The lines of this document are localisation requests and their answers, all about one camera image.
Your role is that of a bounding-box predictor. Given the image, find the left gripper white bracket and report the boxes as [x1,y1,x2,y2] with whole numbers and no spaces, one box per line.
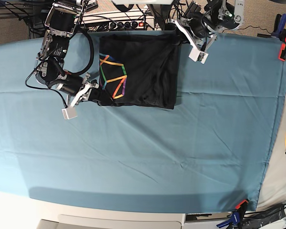
[166,18,217,64]

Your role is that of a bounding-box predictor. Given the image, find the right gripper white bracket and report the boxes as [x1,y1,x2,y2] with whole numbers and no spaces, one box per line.
[61,73,99,120]

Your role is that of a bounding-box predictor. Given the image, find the dark grey T-shirt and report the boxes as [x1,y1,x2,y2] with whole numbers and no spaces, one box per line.
[88,34,180,109]

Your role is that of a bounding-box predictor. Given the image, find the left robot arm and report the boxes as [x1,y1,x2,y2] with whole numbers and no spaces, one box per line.
[165,0,245,64]

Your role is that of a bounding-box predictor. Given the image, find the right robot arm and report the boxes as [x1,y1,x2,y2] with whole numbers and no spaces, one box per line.
[32,0,99,120]

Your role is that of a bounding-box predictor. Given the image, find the white power strip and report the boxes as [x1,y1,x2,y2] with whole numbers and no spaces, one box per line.
[82,15,155,32]

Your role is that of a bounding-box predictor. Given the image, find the orange black clamp upper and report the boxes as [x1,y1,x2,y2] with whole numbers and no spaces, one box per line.
[278,29,286,61]

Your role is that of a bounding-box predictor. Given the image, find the teal table cloth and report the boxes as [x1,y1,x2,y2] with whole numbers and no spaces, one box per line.
[0,34,286,213]

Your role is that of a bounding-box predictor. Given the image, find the white tray bottom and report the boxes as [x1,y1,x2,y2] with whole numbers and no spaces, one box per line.
[37,215,183,229]

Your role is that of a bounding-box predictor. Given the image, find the blue orange clamp lower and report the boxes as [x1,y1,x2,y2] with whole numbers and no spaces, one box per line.
[216,199,249,229]

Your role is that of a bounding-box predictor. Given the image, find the blue handled clamp top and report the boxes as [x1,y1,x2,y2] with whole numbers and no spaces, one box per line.
[271,14,286,37]

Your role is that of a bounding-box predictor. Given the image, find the black bag with cables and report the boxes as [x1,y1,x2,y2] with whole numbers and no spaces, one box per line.
[239,203,286,229]

